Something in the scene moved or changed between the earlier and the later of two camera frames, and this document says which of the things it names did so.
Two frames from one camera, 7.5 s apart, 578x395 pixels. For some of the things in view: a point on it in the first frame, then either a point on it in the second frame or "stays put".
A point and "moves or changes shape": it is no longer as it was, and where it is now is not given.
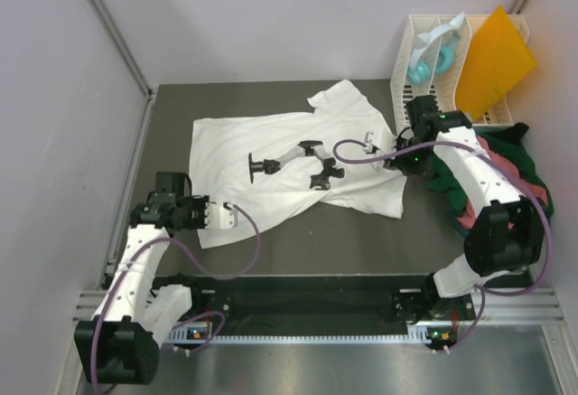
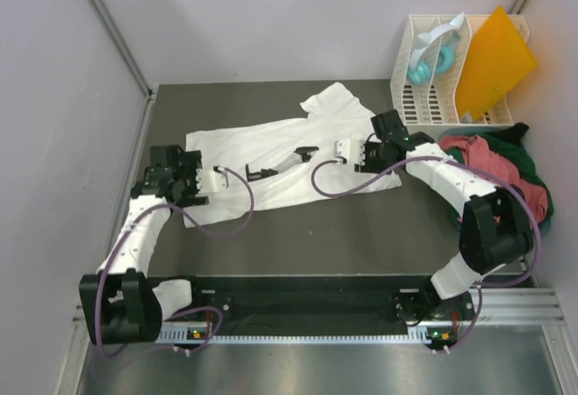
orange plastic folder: (494, 59) stays put
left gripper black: (200, 202) → (191, 163)
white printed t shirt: (340, 153) moves or changes shape
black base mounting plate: (328, 299) stays put
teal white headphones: (434, 52) stays put
